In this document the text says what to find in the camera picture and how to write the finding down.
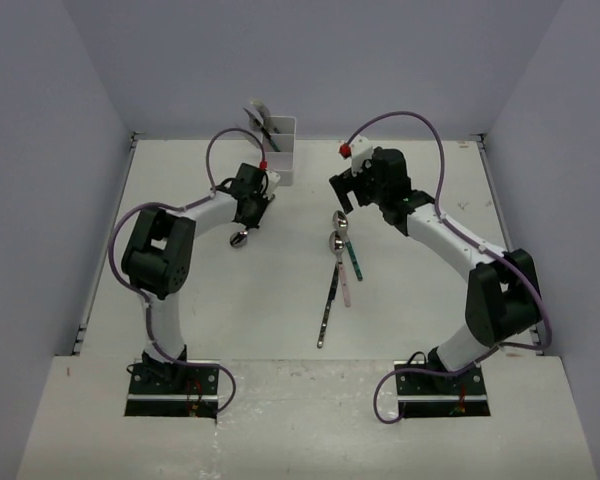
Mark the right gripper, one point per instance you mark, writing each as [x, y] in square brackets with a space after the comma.
[346, 183]

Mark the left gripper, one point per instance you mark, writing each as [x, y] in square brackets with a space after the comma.
[254, 221]

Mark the teal handled spoon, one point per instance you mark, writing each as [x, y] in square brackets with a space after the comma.
[341, 226]

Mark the dark dotted handled spoon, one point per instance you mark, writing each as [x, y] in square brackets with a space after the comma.
[239, 239]

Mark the pink handled spoon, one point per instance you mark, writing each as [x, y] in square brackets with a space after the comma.
[336, 245]

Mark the teal handled knife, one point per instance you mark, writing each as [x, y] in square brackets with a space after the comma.
[257, 125]

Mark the dark dotted handled knife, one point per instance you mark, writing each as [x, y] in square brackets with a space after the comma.
[327, 309]

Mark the teal handled fork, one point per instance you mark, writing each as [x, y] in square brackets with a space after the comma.
[264, 114]

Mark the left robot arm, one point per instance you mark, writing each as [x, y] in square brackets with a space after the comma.
[157, 257]

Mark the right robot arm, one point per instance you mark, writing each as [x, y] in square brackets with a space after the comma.
[501, 286]

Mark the white three-compartment utensil holder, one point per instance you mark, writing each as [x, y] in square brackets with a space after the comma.
[280, 149]

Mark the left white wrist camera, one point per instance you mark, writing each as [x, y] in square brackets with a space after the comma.
[270, 181]

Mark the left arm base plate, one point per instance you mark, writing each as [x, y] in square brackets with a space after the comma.
[171, 391]

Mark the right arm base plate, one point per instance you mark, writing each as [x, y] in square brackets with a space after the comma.
[424, 396]

